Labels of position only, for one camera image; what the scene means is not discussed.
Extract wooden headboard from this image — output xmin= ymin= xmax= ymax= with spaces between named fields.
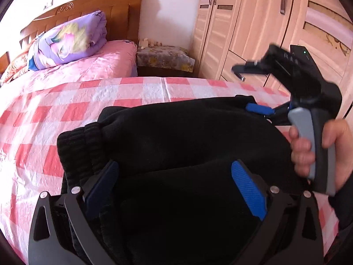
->
xmin=0 ymin=0 xmax=143 ymax=71

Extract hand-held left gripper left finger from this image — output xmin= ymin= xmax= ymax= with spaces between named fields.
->
xmin=28 ymin=160 xmax=120 ymax=265

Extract black pants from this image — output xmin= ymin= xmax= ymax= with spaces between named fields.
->
xmin=57 ymin=95 xmax=307 ymax=265

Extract orange floral pillow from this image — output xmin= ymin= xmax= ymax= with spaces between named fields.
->
xmin=0 ymin=50 xmax=37 ymax=87

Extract red white checkered bed sheet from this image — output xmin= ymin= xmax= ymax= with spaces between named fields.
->
xmin=0 ymin=77 xmax=340 ymax=263

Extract person's right hand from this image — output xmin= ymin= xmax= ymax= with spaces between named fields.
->
xmin=289 ymin=119 xmax=353 ymax=192

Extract person's right forearm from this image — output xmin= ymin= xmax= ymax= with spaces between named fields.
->
xmin=328 ymin=168 xmax=353 ymax=234

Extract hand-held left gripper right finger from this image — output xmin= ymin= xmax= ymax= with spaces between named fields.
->
xmin=231 ymin=159 xmax=324 ymax=265

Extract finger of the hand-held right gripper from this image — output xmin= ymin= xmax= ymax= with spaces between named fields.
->
xmin=245 ymin=102 xmax=291 ymax=126

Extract pink bed sheet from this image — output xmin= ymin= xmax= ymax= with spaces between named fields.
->
xmin=0 ymin=40 xmax=138 ymax=94

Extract light wooden wardrobe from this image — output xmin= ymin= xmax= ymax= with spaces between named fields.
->
xmin=190 ymin=0 xmax=353 ymax=122

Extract purple folded quilt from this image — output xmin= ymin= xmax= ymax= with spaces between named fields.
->
xmin=28 ymin=10 xmax=108 ymax=72

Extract nightstand with floral cloth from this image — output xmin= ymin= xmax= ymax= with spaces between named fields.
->
xmin=136 ymin=45 xmax=195 ymax=73

